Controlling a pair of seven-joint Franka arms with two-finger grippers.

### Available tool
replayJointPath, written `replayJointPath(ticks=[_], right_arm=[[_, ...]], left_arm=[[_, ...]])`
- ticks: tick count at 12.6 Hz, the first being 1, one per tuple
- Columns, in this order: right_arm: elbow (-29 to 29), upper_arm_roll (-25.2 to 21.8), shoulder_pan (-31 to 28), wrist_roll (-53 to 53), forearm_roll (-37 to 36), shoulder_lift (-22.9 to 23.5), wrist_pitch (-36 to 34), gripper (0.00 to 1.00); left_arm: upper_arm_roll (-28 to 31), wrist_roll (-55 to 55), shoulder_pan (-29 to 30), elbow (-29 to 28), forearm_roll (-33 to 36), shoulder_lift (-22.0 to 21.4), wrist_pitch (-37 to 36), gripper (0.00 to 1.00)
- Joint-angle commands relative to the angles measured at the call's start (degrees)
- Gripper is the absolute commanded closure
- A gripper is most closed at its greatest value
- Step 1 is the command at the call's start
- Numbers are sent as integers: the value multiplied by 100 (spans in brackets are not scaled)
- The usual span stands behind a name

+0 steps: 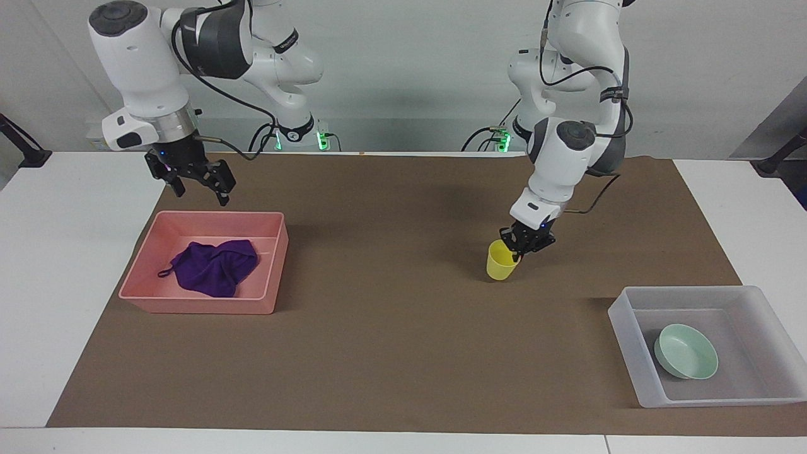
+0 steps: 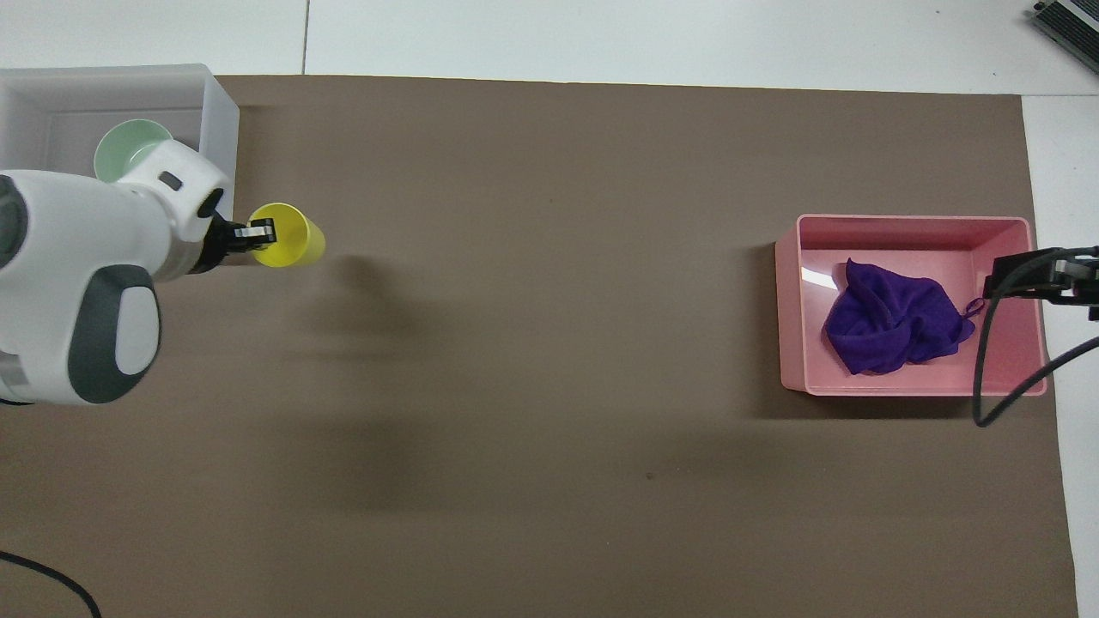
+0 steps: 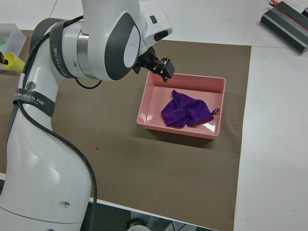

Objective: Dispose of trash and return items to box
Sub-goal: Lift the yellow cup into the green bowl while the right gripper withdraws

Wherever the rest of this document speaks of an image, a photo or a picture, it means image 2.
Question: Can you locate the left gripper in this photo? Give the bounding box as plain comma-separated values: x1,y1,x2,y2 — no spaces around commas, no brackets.
191,213,252,276

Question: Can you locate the yellow plastic cup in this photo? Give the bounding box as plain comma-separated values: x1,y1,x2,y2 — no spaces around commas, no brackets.
247,203,326,269

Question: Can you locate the translucent white plastic box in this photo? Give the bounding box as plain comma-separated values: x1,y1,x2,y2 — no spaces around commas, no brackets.
0,64,240,226

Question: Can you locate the pink plastic box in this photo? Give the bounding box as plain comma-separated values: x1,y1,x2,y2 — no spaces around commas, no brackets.
774,214,1049,398

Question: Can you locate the light green plastic cup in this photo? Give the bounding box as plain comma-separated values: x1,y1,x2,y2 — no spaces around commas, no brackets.
94,119,175,185

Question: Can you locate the purple cloth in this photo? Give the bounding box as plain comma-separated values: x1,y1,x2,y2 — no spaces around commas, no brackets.
823,257,987,377

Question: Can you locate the grey ribbed device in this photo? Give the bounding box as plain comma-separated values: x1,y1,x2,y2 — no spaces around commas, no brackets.
1029,0,1099,52

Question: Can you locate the black cable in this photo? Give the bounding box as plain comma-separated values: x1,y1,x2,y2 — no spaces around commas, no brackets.
0,550,103,618
973,246,1099,428

